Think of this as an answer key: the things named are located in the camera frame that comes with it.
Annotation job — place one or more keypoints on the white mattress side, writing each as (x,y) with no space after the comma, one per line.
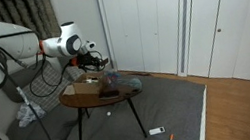
(203,118)

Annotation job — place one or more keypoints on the cardboard box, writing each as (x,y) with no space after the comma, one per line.
(87,88)

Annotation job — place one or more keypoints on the small white ball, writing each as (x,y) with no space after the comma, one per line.
(108,113)

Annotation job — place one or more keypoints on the brown paper sheet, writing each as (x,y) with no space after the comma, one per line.
(68,90)

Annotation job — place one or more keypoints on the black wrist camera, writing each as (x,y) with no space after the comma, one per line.
(103,61)

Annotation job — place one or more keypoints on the black table leg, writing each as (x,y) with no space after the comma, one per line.
(137,118)
(80,131)
(87,113)

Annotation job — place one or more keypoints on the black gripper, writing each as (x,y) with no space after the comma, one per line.
(87,61)

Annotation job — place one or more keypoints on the dark striped curtain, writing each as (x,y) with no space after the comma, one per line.
(21,12)

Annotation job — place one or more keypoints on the crumpled pale teal cloth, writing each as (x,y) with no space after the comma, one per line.
(30,114)

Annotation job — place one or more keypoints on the white remote control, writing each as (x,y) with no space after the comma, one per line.
(157,130)

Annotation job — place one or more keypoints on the grey plaid pillow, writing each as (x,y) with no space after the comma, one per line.
(52,88)

